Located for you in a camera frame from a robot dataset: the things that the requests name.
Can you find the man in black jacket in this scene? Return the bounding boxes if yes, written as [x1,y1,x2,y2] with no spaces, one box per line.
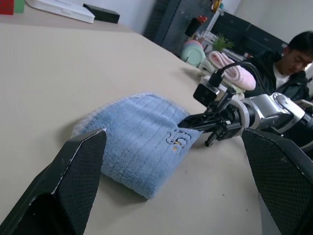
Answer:
[244,30,313,105]

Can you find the dark pegboard cabinet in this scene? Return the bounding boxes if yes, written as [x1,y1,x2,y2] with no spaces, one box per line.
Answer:
[143,0,289,65]

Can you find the small green artificial plant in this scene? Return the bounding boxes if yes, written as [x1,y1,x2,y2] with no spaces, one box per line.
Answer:
[212,33,235,52]

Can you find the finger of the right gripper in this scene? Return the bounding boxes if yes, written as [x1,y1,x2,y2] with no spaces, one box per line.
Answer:
[177,119,222,135]
[189,112,222,122]

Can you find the long dark purple box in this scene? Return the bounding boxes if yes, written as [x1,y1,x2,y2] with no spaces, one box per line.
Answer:
[82,3,120,24]

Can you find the red wooden block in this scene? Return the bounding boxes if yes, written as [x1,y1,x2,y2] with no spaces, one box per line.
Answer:
[0,0,15,15]

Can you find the flat white box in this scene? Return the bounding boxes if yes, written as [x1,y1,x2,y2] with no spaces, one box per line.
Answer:
[25,0,95,24]

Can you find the blue terry towel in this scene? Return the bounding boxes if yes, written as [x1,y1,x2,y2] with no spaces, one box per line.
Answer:
[70,92,203,200]

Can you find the pastel plate stack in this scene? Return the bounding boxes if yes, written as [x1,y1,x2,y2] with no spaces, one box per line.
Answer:
[180,40,207,67]

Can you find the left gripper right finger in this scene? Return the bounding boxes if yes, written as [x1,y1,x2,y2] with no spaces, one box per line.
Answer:
[241,127,313,235]

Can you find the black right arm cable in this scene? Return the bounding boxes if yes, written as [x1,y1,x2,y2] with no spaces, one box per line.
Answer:
[209,62,268,96]

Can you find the folded pink towel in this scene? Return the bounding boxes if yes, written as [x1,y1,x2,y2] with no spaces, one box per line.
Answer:
[209,50,257,91]

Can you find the yellow tape roll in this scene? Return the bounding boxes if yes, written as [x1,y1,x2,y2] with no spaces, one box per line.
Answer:
[211,0,225,13]

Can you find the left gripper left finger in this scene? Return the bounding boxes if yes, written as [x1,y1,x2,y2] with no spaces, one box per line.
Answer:
[0,128,108,235]

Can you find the black and red tool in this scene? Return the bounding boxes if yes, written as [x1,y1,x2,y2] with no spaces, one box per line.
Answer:
[185,16,208,37]

